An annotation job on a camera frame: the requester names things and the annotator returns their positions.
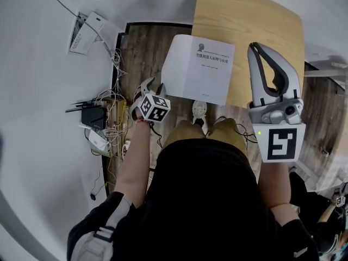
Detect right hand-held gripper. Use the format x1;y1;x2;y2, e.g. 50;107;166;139
246;42;307;164

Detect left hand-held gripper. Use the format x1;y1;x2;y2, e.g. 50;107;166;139
129;77;172;123

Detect white paper booklet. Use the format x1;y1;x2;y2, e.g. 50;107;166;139
160;34;236;107

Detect person's right forearm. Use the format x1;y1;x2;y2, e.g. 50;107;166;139
256;160;295;216

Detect person's left forearm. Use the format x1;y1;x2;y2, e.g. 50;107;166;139
113;117;152;209

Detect person's left white sneaker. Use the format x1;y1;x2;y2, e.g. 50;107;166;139
191;100;210;136

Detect person's khaki shorts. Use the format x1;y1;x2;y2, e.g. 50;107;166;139
162;117;248;158

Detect black router with antennas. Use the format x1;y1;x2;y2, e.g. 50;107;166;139
65;100;108;132

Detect white network device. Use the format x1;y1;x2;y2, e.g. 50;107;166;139
78;123;112;153

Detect person's black shirt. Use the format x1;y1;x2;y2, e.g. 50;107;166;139
67;138;320;261

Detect tangle of white cables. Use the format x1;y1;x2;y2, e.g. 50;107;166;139
92;48;137;158

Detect black floor cable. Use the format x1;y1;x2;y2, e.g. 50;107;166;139
213;115;259;145

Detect white wall electrical panel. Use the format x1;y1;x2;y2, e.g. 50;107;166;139
67;10;92;55

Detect thin grey wall cable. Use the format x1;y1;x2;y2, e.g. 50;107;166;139
22;0;115;57

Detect grey shoulder strap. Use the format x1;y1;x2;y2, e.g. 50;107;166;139
71;194;132;261

